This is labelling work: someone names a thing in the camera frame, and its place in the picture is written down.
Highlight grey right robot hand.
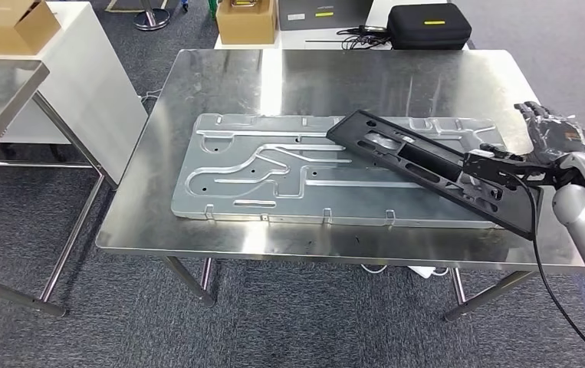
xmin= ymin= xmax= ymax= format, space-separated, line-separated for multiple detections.
xmin=480 ymin=100 xmax=585 ymax=166

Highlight black plastic plate holder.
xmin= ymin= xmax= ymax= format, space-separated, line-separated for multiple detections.
xmin=325 ymin=109 xmax=544 ymax=242

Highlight steel workbench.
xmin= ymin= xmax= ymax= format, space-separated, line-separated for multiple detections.
xmin=95 ymin=48 xmax=585 ymax=322

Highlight black zip case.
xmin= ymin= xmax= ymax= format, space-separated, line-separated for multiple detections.
xmin=386 ymin=2 xmax=473 ymax=51

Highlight white table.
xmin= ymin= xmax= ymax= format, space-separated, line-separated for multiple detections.
xmin=213 ymin=0 xmax=471 ymax=51

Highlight dark grey flat box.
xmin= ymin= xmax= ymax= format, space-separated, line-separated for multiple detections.
xmin=278 ymin=0 xmax=376 ymax=31

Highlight silver stamped metal panel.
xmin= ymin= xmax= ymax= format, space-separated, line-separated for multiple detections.
xmin=170 ymin=112 xmax=509 ymax=229

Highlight chrome stanchion base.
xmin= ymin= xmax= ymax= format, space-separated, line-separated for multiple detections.
xmin=133 ymin=0 xmax=171 ymax=31

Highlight white cabinet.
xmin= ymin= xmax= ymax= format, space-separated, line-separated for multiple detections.
xmin=0 ymin=1 xmax=150 ymax=186

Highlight black cable bundle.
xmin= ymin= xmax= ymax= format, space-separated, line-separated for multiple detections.
xmin=304 ymin=25 xmax=392 ymax=51

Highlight cardboard box with handle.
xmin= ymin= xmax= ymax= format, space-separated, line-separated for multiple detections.
xmin=215 ymin=0 xmax=278 ymax=46

